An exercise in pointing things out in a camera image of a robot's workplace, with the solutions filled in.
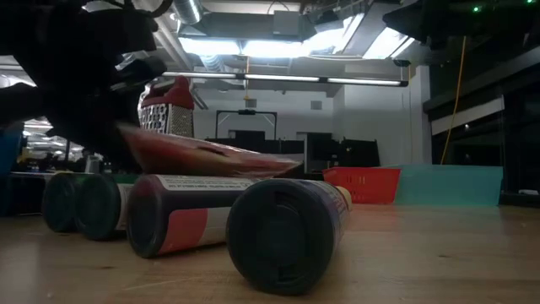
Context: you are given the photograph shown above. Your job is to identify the blue plastic bin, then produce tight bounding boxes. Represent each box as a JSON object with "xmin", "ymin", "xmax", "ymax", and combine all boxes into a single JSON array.
[{"xmin": 0, "ymin": 122, "xmax": 24, "ymax": 216}]

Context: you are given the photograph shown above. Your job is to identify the steel box grater red handle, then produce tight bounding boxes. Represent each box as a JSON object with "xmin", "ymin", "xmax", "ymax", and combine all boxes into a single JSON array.
[{"xmin": 138, "ymin": 75, "xmax": 196, "ymax": 139}]

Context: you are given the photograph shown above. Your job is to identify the red snack packet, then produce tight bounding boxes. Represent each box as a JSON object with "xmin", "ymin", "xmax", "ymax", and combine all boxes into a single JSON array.
[{"xmin": 119, "ymin": 123, "xmax": 301, "ymax": 178}]

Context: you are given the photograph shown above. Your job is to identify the purple food colouring bottle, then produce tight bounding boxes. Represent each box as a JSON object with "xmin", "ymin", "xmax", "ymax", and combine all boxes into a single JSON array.
[{"xmin": 225, "ymin": 178, "xmax": 354, "ymax": 296}]

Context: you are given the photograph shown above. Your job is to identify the red food colouring bottle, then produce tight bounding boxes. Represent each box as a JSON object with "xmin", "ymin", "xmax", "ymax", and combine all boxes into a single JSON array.
[{"xmin": 126, "ymin": 174, "xmax": 259, "ymax": 259}]

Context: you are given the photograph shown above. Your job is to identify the yellow cable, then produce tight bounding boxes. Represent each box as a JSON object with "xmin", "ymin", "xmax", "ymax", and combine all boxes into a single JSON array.
[{"xmin": 440, "ymin": 35, "xmax": 467, "ymax": 166}]

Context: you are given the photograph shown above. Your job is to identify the black partition screens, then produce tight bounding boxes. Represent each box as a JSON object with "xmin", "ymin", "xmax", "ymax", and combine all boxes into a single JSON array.
[{"xmin": 205, "ymin": 129, "xmax": 381, "ymax": 175}]

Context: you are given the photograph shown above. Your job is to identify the black station frame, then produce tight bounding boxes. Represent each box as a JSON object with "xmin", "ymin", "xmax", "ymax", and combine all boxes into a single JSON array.
[{"xmin": 214, "ymin": 109, "xmax": 278, "ymax": 140}]

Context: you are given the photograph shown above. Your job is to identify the silver ventilation duct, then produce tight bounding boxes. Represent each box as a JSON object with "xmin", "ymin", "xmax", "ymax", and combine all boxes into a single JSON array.
[{"xmin": 170, "ymin": 0, "xmax": 204, "ymax": 25}]

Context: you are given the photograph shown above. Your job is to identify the teal plastic bin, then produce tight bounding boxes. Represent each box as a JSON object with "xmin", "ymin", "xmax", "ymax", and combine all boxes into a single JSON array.
[{"xmin": 394, "ymin": 164, "xmax": 505, "ymax": 208}]

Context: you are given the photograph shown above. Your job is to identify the red plastic basket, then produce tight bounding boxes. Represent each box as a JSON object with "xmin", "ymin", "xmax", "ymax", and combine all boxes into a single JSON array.
[{"xmin": 322, "ymin": 166, "xmax": 402, "ymax": 205}]

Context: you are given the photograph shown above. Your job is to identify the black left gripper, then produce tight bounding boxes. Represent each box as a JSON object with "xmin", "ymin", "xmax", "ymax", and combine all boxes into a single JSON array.
[{"xmin": 16, "ymin": 0, "xmax": 168, "ymax": 170}]

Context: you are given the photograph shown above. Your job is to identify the long ceiling light bar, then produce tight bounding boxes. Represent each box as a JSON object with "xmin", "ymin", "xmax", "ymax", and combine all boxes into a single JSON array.
[{"xmin": 162, "ymin": 70, "xmax": 409, "ymax": 88}]

